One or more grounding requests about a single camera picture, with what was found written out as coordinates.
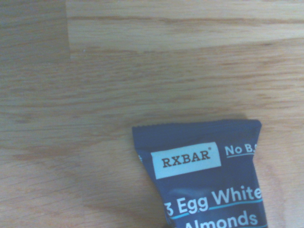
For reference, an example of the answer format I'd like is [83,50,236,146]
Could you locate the blue RXBAR protein bar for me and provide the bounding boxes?
[132,119,269,228]

